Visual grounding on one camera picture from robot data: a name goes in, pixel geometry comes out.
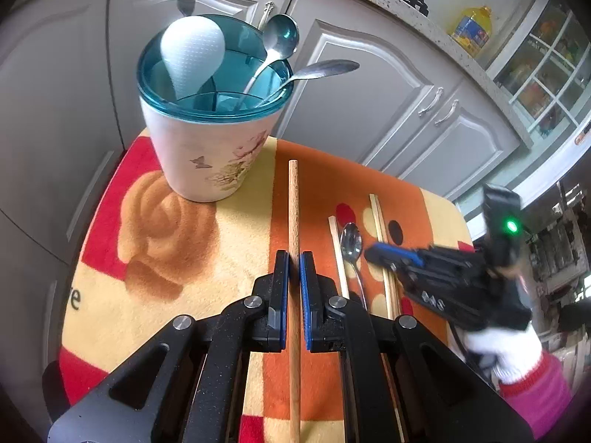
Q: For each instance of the round silver spoon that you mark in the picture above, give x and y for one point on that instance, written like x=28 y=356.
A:
x=280 y=39

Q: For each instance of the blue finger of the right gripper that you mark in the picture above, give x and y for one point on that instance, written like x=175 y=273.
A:
x=385 y=255

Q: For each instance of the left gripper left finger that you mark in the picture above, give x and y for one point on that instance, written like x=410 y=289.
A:
x=277 y=307

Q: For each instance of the pink sleeve forearm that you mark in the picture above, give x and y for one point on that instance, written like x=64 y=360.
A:
x=539 y=393

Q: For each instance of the white rice paddle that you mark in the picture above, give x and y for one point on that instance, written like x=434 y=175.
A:
x=192 y=49

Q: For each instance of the glass door cabinet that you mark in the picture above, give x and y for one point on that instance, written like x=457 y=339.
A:
x=544 y=71

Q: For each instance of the cabinet door handle pair right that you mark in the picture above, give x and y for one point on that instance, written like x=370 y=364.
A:
x=449 y=114

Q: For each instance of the yellow oil bottle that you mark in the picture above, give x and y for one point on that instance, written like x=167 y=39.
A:
x=473 y=29

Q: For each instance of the small silver spoon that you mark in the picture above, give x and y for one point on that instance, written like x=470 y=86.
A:
x=352 y=247

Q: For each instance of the long silver spoon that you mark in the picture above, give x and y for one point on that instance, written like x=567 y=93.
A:
x=318 y=70

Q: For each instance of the utensil holder cup teal rim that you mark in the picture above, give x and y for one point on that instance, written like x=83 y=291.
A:
x=207 y=140

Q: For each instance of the white gloved right hand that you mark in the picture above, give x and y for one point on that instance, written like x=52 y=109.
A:
x=518 y=353

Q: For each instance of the cabinet door handle pair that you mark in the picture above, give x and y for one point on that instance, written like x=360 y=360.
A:
x=449 y=114
x=437 y=97

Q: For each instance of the cabinet door handle pair left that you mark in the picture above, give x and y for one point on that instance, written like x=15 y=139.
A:
x=437 y=97

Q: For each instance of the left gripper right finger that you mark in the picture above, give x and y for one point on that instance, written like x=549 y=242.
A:
x=313 y=311

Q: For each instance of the light bamboo chopstick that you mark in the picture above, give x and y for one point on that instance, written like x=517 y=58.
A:
x=339 y=261
x=390 y=282

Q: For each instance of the brown wooden chopstick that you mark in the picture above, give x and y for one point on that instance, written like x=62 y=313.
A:
x=294 y=301

